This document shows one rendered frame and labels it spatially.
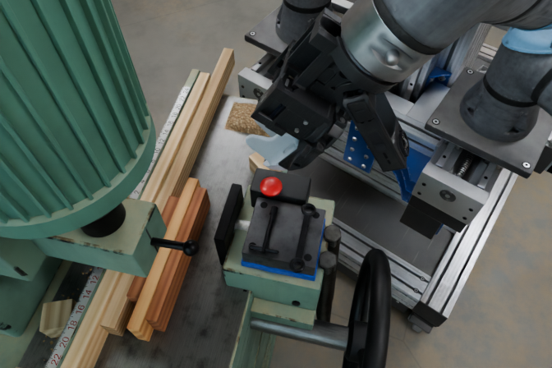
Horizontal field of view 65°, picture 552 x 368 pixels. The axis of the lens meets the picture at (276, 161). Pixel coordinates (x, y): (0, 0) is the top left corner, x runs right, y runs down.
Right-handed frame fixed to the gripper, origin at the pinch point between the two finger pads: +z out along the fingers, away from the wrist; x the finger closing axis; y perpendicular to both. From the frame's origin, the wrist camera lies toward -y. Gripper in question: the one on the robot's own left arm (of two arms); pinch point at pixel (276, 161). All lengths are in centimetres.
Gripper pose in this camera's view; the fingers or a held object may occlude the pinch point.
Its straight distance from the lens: 52.6
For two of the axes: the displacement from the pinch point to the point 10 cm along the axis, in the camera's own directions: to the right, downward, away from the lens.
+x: -2.3, 7.8, -5.9
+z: -5.0, 4.2, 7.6
